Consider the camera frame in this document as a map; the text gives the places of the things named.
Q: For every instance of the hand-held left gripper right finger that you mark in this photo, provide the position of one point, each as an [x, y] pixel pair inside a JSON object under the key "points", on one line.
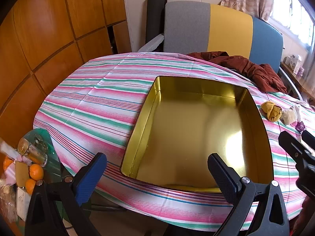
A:
{"points": [[233, 189]]}

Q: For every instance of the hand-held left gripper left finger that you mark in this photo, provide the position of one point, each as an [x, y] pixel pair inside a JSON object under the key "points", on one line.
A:
{"points": [[91, 177]]}

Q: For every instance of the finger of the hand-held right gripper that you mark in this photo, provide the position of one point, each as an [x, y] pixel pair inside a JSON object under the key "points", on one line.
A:
{"points": [[290, 143], [309, 141]]}

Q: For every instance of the purple snack packet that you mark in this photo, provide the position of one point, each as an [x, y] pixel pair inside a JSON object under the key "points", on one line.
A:
{"points": [[300, 126]]}

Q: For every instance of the cream sock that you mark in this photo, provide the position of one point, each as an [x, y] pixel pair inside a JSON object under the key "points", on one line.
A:
{"points": [[289, 115]]}

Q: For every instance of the yellow sock ball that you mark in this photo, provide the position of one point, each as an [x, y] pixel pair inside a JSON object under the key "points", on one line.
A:
{"points": [[270, 110]]}

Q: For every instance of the gold tin box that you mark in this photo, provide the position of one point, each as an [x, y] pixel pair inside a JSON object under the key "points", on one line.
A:
{"points": [[192, 132]]}

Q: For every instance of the wooden desk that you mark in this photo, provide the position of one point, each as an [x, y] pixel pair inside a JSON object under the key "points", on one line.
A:
{"points": [[299, 83]]}

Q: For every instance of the glass jar gold lid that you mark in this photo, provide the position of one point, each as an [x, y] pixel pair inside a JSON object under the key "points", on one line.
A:
{"points": [[32, 152]]}

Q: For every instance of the striped tablecloth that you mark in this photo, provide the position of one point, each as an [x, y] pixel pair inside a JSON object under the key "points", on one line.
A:
{"points": [[98, 108]]}

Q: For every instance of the purple box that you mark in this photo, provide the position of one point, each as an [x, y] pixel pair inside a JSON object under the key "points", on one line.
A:
{"points": [[300, 70]]}

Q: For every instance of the small white box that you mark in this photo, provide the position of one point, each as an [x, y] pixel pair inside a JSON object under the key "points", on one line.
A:
{"points": [[23, 201]]}

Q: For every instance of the white carton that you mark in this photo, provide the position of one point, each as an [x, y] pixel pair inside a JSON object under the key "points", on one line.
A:
{"points": [[293, 62]]}

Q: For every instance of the brown cloth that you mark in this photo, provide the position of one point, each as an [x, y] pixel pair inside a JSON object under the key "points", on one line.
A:
{"points": [[248, 68]]}

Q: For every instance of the window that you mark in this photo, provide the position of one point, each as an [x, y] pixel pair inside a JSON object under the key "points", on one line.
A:
{"points": [[297, 22]]}

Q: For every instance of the grey yellow blue chair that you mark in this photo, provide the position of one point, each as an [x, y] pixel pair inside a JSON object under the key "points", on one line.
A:
{"points": [[211, 27]]}

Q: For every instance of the wooden wardrobe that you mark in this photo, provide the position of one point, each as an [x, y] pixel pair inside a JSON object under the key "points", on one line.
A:
{"points": [[49, 41]]}

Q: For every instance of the white foam wrapped armrest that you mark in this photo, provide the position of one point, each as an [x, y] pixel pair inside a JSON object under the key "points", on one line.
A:
{"points": [[152, 44]]}

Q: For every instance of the black rolled mat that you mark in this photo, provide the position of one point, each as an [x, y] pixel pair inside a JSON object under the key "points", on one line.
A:
{"points": [[155, 17]]}

